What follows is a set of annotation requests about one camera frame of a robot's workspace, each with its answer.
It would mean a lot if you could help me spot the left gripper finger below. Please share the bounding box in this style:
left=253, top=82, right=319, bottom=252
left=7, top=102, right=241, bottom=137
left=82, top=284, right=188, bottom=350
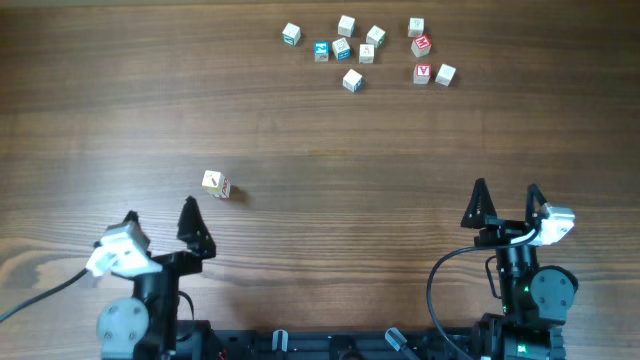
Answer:
left=176, top=196, right=216, bottom=259
left=123, top=210, right=150, bottom=250

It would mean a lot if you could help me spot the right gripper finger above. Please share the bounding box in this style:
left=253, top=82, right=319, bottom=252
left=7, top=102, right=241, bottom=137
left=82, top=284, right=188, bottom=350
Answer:
left=460, top=178, right=500, bottom=229
left=525, top=184, right=547, bottom=225

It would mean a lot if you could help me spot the yellow sided picture block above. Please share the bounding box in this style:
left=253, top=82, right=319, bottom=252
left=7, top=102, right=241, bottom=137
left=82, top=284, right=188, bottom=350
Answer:
left=202, top=170, right=226, bottom=195

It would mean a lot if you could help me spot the blue P letter block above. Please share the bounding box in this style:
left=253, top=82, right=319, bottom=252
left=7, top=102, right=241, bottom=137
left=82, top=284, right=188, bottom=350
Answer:
left=342, top=69, right=363, bottom=92

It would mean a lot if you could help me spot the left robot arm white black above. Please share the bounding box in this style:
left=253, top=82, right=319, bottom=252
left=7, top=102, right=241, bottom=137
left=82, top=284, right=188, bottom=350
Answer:
left=86, top=196, right=226, bottom=359

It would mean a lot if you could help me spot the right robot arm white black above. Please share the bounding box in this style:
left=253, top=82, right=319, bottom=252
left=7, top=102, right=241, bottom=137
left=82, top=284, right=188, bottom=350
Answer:
left=461, top=178, right=579, bottom=359

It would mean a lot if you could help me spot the plain block far right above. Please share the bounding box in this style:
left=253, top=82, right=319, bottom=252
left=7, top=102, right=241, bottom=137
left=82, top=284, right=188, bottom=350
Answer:
left=435, top=64, right=456, bottom=86

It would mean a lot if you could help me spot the plain block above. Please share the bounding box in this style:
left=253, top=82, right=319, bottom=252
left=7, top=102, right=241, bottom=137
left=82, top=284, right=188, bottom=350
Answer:
left=435, top=64, right=456, bottom=86
left=408, top=17, right=425, bottom=38
left=338, top=15, right=355, bottom=37

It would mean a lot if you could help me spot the red V letter block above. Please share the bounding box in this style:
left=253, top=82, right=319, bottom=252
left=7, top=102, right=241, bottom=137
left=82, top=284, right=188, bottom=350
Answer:
left=413, top=64, right=432, bottom=85

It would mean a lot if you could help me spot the red M letter block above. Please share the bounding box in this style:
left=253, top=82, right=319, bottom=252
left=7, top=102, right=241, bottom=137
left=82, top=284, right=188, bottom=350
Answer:
left=411, top=35, right=432, bottom=58

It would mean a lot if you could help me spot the plain block upper right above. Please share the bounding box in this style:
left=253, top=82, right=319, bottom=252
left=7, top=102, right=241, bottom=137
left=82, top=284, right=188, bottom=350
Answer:
left=408, top=17, right=425, bottom=38

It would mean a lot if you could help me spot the picture block centre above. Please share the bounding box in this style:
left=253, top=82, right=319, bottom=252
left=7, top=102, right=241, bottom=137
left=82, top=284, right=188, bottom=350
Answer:
left=358, top=44, right=375, bottom=64

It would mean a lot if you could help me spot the green sided block upper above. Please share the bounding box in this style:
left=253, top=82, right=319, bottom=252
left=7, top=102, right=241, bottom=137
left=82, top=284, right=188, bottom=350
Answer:
left=366, top=25, right=386, bottom=48

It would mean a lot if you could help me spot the blue sided picture block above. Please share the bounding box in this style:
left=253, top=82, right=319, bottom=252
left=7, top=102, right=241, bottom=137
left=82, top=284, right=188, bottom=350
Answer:
left=332, top=38, right=351, bottom=61

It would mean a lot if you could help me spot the green letter block far left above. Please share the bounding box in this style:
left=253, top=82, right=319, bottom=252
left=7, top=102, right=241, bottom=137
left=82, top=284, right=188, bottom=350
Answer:
left=282, top=23, right=302, bottom=46

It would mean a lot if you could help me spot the blue H letter block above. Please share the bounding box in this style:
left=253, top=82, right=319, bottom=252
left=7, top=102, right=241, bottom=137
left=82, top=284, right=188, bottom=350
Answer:
left=314, top=41, right=330, bottom=62

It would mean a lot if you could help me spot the plain top block upper middle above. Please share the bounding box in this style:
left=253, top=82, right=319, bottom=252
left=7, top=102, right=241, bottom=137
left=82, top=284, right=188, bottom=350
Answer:
left=338, top=15, right=355, bottom=37

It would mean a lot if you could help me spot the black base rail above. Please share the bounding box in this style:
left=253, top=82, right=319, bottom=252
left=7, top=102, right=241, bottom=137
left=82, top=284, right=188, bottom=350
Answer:
left=189, top=327, right=566, bottom=360

